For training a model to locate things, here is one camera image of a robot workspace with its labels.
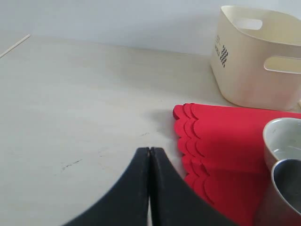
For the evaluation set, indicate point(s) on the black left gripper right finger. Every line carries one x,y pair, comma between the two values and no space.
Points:
173,202

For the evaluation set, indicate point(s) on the red scalloped tablecloth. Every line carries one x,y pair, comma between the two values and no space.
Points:
223,154

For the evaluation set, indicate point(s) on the thin wooden stick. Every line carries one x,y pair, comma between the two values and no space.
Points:
3,53

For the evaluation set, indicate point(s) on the cream plastic bin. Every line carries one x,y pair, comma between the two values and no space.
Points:
256,58

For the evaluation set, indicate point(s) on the white ceramic bowl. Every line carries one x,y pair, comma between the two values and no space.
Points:
282,140

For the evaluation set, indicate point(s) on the stainless steel cup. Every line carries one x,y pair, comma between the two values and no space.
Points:
286,179

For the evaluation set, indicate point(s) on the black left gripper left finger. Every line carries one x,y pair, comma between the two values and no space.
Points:
126,203

